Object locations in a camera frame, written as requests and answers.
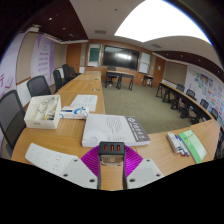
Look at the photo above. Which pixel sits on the black mesh office chair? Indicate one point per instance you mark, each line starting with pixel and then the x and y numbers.
pixel 38 86
pixel 11 116

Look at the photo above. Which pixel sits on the group of colourful wall posters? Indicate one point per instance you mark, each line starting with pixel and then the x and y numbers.
pixel 206 88

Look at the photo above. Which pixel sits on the blue-capped whiteboard marker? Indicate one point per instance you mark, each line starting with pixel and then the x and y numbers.
pixel 182 144

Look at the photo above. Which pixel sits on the group of black side chairs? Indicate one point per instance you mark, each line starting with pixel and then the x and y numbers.
pixel 190 94

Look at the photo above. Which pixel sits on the white open compartment box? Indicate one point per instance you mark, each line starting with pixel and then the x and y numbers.
pixel 36 122

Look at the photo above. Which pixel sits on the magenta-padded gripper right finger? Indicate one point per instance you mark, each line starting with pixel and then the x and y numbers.
pixel 133 161

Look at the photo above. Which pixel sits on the white whiteboard eraser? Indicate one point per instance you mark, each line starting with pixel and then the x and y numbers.
pixel 172 140

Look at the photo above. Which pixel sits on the white power strip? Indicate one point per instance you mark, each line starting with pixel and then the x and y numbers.
pixel 46 156

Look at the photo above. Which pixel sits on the black multi-port charger block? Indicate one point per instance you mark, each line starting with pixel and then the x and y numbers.
pixel 111 149

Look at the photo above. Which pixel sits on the row of black chairs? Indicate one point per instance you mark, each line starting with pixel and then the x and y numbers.
pixel 65 71

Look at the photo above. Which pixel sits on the thick white book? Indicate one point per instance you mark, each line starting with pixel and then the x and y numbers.
pixel 110 128

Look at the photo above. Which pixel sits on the long dark side table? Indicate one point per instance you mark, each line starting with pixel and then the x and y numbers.
pixel 173 90

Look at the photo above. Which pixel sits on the dark presenter desk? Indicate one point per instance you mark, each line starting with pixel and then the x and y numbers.
pixel 120 74

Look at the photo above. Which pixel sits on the large black wall screen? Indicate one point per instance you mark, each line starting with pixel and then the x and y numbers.
pixel 120 57

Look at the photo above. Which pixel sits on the narrow purple wall banner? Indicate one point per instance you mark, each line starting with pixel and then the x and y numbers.
pixel 42 56

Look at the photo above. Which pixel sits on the white printed paper sheet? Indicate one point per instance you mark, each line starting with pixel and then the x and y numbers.
pixel 85 101

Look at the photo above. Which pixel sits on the red-capped whiteboard marker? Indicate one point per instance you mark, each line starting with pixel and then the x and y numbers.
pixel 180 148

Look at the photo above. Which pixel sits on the small dark side table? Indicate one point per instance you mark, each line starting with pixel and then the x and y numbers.
pixel 148 76

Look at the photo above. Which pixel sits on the small white-blue carton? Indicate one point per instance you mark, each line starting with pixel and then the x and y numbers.
pixel 71 113

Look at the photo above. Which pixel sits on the green booklet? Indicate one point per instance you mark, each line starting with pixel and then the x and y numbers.
pixel 193 145

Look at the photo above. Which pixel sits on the green-white wall board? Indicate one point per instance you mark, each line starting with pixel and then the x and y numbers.
pixel 94 55

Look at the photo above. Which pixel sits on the large ceiling light panel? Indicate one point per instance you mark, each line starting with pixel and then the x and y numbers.
pixel 156 21

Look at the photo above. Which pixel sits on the white wall board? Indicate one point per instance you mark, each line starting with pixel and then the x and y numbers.
pixel 144 62

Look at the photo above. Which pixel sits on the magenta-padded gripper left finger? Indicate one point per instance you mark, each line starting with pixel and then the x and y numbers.
pixel 90 161

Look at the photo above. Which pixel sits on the wide purple wall banner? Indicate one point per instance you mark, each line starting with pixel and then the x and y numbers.
pixel 10 63

